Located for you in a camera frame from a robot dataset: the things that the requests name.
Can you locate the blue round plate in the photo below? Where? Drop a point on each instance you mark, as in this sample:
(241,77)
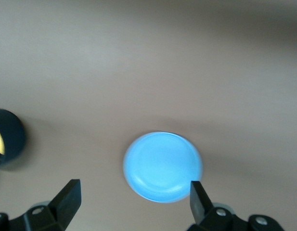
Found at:
(162,166)

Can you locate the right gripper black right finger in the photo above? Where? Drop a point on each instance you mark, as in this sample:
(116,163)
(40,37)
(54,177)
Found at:
(201,209)

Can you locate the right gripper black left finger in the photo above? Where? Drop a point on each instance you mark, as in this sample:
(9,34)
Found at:
(66,204)

